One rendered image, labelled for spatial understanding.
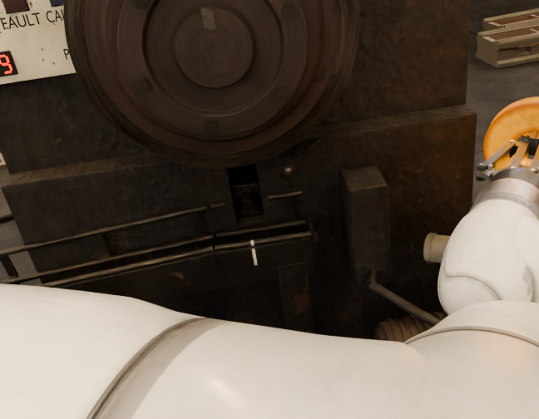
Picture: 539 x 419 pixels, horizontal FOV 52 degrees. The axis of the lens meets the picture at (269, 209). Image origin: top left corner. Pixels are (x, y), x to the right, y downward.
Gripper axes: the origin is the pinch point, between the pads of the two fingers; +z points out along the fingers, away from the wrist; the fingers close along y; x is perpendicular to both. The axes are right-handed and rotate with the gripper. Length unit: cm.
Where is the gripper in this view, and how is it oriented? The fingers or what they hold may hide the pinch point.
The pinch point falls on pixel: (538, 136)
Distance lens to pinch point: 97.4
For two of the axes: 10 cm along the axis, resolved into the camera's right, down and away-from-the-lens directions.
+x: -1.6, -8.3, -5.3
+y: 8.5, 1.5, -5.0
